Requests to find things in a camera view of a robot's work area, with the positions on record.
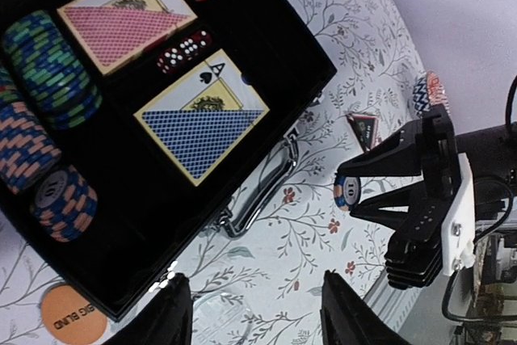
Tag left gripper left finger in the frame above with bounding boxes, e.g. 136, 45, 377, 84
105, 273, 193, 345

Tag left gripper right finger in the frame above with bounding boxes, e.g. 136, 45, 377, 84
320, 270, 410, 345

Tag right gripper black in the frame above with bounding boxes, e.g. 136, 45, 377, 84
337, 104, 461, 290

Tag blue playing card deck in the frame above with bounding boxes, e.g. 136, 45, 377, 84
134, 49, 269, 186

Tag black poker set case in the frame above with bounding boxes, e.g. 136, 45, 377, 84
1, 0, 336, 320

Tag red playing card deck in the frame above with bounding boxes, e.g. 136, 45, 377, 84
57, 0, 197, 76

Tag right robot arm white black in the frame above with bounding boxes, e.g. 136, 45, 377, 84
334, 105, 516, 290

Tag clear plastic round lid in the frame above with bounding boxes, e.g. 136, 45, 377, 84
191, 289, 255, 345

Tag black triangular all-in button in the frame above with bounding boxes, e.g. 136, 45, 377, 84
347, 113, 380, 152

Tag floral table cloth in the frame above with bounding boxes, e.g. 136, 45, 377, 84
0, 0, 445, 345

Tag red patterned bowl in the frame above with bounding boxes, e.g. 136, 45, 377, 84
412, 71, 450, 117

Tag orange round dealer button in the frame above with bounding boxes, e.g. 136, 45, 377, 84
40, 284, 107, 344

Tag loose blue chips in case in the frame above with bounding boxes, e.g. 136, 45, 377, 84
29, 165, 98, 242

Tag blue orange poker chip row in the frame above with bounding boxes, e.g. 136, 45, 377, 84
0, 65, 62, 196

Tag green blue poker chip row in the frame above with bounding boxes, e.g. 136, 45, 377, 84
1, 10, 103, 130

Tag front aluminium rail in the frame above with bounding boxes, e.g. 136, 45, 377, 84
364, 272, 453, 343

